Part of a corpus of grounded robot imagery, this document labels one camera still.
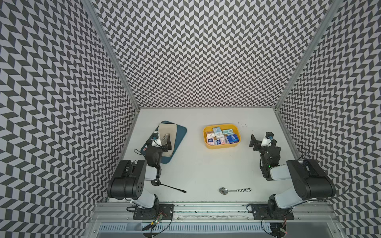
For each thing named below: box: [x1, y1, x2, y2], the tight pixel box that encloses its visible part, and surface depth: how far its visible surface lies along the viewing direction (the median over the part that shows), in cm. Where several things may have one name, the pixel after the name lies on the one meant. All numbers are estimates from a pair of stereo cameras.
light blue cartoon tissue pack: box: [212, 126, 225, 139], surface depth 98 cm
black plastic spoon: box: [151, 179, 187, 194], surface depth 82 cm
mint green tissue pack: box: [222, 128, 235, 136], surface depth 101 cm
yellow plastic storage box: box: [203, 123, 242, 150], surface depth 98 cm
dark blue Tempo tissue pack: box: [226, 133, 240, 144], surface depth 96 cm
